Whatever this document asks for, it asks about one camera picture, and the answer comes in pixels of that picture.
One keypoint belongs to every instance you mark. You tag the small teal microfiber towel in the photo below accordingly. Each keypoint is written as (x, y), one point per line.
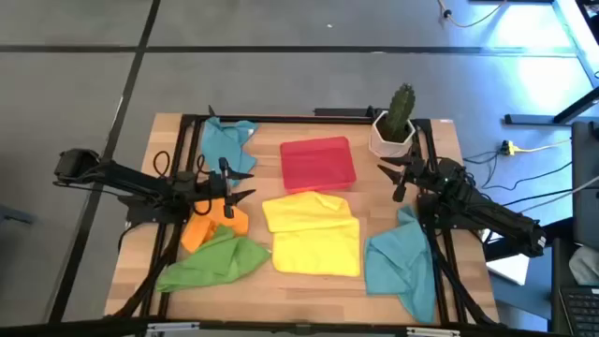
(224, 142)

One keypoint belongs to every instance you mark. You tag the green cactus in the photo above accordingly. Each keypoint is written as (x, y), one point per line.
(400, 112)

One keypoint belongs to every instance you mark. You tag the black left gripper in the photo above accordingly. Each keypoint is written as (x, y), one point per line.
(216, 185)

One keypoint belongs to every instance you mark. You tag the black aluminium table frame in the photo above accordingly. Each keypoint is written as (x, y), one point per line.
(290, 119)

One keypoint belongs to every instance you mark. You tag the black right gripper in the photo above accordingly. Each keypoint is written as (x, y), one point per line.
(418, 171)

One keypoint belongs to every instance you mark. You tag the white paper sheet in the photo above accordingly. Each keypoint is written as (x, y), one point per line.
(510, 271)

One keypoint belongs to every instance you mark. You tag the black flat bracket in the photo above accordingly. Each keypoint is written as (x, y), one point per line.
(341, 112)

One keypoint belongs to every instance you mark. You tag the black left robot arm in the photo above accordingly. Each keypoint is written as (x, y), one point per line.
(131, 180)

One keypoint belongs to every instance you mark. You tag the black laptop keyboard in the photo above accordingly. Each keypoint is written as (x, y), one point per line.
(580, 311)

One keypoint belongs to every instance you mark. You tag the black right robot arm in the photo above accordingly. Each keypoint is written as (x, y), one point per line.
(491, 213)

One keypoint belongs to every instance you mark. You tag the black frame crossbeam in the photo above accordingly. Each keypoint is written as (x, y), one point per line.
(299, 330)

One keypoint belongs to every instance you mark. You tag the green microfiber towel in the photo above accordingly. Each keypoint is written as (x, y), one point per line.
(215, 264)

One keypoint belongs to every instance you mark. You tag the white hexagonal plant pot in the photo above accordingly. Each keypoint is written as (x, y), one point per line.
(384, 147)

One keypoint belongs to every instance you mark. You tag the large teal microfiber towel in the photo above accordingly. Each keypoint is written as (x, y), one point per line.
(398, 262)

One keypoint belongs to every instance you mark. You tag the yellow microfiber towel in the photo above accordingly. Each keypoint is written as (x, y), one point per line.
(313, 238)

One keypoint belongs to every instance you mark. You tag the grey computer monitor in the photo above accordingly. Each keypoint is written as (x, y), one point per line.
(587, 187)

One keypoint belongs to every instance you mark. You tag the orange microfiber towel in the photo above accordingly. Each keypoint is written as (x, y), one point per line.
(206, 229)

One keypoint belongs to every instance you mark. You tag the red plastic basket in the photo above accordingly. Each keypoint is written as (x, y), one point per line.
(318, 164)

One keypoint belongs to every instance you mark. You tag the grey chair leg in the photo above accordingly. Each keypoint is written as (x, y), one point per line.
(16, 215)

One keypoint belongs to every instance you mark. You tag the black desk leg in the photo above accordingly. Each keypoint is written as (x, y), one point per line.
(529, 119)

